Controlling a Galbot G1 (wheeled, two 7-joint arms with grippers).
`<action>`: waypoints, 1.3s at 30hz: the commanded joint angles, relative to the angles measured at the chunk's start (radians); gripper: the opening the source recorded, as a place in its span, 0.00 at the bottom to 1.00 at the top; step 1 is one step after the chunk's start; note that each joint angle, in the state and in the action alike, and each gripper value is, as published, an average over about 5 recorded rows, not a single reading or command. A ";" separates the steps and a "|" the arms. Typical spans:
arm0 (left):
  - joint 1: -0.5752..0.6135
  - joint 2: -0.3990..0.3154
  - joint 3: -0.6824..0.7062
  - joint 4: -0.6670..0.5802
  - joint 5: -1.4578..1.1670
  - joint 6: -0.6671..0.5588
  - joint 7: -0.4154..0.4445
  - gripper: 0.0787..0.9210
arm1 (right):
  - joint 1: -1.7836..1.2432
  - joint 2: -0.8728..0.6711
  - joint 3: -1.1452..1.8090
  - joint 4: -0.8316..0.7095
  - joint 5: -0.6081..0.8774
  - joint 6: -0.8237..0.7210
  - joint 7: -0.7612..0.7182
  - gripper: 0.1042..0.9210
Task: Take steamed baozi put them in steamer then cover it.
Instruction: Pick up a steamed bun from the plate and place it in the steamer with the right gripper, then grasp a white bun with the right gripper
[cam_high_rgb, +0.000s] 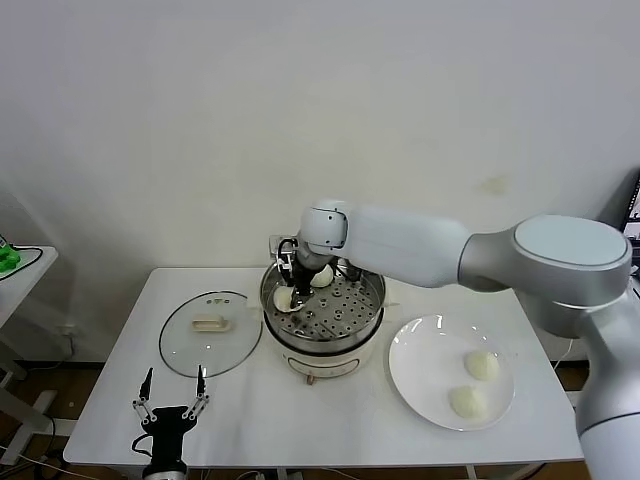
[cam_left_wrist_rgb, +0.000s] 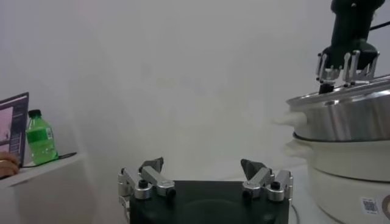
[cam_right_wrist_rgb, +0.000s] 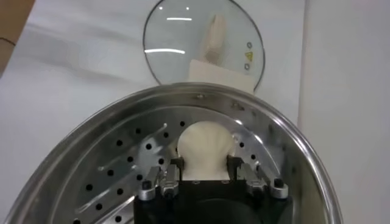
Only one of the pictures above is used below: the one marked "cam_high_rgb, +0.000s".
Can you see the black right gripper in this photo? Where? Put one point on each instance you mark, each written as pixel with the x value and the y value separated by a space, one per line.
pixel 301 275

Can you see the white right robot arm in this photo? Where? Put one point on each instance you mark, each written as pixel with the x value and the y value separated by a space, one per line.
pixel 400 250

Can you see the white steamed baozi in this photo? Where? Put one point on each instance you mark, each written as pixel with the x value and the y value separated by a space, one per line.
pixel 323 278
pixel 482 365
pixel 281 300
pixel 468 401

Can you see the cream electric cooking pot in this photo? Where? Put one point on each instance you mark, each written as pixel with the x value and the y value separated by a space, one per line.
pixel 325 367

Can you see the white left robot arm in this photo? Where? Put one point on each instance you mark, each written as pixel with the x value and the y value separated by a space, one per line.
pixel 165 473

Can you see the large white round plate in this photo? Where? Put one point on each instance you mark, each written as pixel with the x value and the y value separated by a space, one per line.
pixel 430 370

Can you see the round glass pot lid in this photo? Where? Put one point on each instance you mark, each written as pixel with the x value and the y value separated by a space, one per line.
pixel 210 350

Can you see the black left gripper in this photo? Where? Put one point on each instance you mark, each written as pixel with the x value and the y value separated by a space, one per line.
pixel 167 425

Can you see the green plastic bottle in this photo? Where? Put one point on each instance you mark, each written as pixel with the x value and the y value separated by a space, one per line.
pixel 7 256

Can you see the stainless steel steamer basket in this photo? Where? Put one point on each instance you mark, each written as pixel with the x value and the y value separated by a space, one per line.
pixel 345 312

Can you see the white side table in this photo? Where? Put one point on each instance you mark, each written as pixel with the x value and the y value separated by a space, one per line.
pixel 20 295

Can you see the white wall socket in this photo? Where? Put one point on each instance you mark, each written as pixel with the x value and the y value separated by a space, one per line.
pixel 67 330

